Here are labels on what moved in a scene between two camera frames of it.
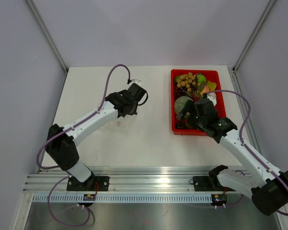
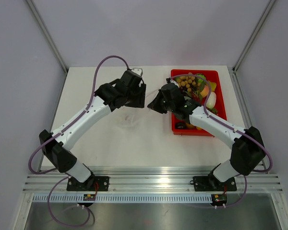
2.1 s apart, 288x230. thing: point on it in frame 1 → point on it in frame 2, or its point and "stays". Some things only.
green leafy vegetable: (200, 78) stays
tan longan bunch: (186, 80) stays
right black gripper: (189, 107) → (155, 105)
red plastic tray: (220, 105) stays
